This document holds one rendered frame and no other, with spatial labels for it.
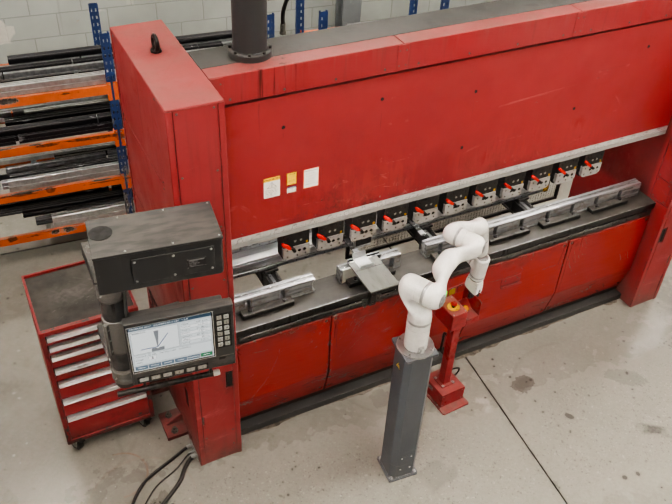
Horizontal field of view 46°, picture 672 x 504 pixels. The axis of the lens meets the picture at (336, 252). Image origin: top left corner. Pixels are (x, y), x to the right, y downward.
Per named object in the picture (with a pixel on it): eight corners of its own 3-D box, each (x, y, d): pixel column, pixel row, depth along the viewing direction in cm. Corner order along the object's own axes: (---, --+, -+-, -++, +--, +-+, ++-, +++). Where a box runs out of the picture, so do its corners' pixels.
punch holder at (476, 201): (472, 208, 464) (477, 184, 453) (464, 200, 470) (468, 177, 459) (494, 202, 469) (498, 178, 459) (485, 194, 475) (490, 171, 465)
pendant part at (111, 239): (118, 408, 349) (88, 259, 295) (110, 368, 367) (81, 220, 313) (231, 382, 363) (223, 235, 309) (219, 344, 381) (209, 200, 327)
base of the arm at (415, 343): (440, 354, 396) (445, 327, 385) (406, 363, 390) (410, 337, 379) (423, 328, 410) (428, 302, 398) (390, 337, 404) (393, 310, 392)
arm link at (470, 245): (407, 303, 381) (437, 318, 374) (407, 288, 372) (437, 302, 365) (460, 237, 406) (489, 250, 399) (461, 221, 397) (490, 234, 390)
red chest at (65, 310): (72, 460, 457) (39, 337, 393) (54, 398, 491) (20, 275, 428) (157, 431, 475) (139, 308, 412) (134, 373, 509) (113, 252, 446)
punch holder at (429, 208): (413, 224, 449) (417, 200, 439) (406, 216, 455) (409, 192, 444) (436, 218, 455) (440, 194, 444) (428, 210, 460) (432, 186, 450)
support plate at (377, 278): (370, 293, 430) (370, 292, 430) (348, 264, 448) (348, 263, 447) (399, 284, 437) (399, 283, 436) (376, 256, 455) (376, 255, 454)
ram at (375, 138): (218, 253, 396) (209, 110, 345) (212, 244, 402) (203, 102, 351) (665, 133, 508) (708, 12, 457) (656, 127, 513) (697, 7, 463)
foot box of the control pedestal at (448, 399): (443, 415, 494) (446, 403, 486) (420, 388, 510) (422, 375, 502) (469, 403, 502) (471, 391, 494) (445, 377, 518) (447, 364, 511)
